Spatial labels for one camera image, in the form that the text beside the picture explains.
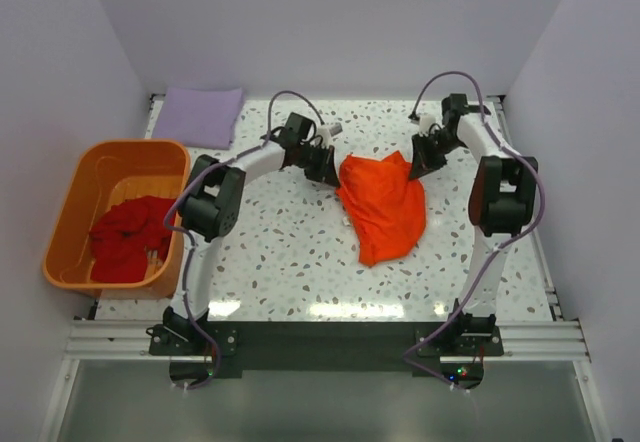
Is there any orange t-shirt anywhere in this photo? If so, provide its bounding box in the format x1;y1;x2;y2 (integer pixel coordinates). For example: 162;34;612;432
336;151;427;267

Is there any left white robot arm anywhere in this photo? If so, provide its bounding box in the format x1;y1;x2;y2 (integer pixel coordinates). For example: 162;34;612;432
147;113;343;360

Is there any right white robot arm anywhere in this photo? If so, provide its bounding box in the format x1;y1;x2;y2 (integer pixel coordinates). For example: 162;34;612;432
409;94;538;355

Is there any folded lavender t-shirt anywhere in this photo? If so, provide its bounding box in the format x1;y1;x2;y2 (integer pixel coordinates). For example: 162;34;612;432
152;87;244;150

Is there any red t-shirt in basket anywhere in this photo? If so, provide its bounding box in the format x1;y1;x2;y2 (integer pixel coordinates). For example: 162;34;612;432
89;196;175;284

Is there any orange plastic basket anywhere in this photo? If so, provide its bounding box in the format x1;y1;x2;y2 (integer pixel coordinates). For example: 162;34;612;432
43;139;190;299

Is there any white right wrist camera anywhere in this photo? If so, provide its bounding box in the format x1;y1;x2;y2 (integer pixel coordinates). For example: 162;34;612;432
419;114;437;135

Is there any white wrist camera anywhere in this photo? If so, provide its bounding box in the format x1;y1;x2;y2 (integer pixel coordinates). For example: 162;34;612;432
318;122;343;140
419;114;437;135

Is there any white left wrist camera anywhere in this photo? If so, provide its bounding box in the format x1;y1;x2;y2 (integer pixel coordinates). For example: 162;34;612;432
318;122;343;140

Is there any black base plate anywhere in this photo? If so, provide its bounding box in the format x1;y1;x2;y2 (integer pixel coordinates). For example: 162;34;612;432
146;321;504;387

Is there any aluminium front rail frame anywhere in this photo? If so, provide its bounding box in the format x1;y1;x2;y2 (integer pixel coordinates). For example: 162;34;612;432
61;318;613;441

